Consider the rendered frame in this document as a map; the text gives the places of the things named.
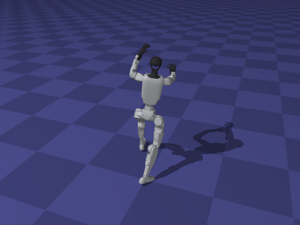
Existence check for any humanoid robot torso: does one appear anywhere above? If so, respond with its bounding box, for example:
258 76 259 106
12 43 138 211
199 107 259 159
141 73 164 121

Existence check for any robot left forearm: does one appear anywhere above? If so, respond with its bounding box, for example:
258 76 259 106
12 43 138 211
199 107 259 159
129 55 141 76

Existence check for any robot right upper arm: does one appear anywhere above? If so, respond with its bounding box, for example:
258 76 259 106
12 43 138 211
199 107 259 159
164 75 174 86

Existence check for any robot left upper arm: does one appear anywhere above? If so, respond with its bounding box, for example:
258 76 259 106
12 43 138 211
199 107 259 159
130 71 144 82

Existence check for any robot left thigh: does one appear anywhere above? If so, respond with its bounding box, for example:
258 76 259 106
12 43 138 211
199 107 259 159
134 108 145 129

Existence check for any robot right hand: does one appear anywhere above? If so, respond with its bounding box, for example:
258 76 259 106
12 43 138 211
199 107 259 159
167 64 176 74

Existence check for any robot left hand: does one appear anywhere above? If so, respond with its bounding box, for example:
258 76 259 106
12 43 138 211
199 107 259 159
137 44 150 60

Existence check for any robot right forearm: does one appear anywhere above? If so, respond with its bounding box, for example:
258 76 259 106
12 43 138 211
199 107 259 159
171 72 176 81

